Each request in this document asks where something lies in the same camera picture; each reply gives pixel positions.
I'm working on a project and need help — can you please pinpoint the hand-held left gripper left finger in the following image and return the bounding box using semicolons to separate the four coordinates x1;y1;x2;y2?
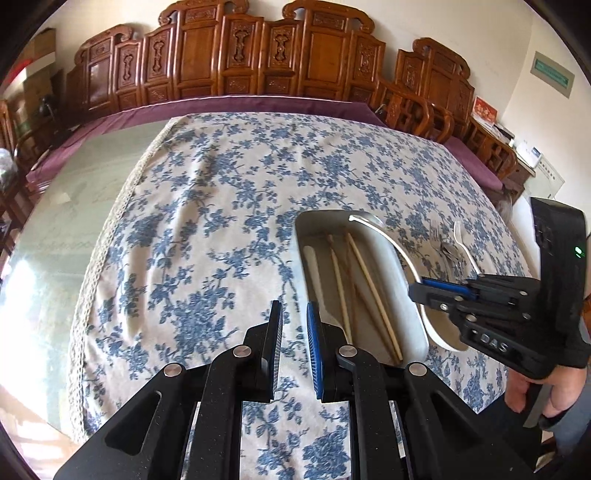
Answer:
53;300;283;480

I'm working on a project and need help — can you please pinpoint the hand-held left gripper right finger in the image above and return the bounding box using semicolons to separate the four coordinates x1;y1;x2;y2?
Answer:
306;301;532;480

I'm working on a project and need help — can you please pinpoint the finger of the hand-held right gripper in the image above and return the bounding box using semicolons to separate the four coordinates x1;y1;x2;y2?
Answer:
421;275;539;306
409;282;532;326

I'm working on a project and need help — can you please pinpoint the white round plate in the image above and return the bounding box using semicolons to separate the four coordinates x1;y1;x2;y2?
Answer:
349;213;468;353

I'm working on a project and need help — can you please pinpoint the metal tin box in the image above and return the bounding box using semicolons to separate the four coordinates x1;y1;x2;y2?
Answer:
294;209;428;366

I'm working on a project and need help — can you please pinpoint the wooden chopstick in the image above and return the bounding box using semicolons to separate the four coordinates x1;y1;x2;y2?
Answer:
327;234;354;346
346;232;404;363

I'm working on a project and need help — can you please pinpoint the person's right hand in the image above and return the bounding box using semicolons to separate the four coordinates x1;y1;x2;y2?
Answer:
504;362;588;418

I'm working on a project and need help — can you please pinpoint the metal spoon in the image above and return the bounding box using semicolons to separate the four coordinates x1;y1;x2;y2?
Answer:
441;242;463;282

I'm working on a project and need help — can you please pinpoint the white plastic fork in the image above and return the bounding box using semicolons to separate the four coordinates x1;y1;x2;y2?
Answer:
452;220;482;276

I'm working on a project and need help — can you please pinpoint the metal fork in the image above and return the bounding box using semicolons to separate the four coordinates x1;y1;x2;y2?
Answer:
427;220;451;278

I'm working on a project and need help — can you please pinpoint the wooden side table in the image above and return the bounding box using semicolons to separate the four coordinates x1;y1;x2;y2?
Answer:
471;115;537;188

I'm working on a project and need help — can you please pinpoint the purple armchair cushion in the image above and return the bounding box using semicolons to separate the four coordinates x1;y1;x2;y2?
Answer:
443;136;505;191

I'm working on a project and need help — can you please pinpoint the white tabletop device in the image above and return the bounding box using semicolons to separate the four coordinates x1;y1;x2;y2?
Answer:
514;140;546;169

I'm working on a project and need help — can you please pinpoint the blue floral tablecloth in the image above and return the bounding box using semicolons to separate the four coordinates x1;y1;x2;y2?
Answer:
67;111;532;480

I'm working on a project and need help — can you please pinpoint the red desk calendar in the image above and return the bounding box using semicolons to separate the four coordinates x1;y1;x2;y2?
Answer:
473;96;500;128

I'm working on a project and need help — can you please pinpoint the carved wooden armchair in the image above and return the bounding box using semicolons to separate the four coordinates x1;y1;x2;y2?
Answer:
372;39;519;185

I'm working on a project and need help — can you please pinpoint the purple bench cushion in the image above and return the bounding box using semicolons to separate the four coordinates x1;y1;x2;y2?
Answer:
25;95;389;185

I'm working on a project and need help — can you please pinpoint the carved wooden sofa bench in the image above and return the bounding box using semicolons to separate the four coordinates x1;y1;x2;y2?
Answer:
64;0;387;117

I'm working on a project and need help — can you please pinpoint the white wall panel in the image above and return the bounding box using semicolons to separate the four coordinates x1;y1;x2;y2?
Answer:
526;157;567;205

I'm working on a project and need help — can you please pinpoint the green wall box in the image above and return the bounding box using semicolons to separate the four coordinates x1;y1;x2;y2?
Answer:
531;51;576;99

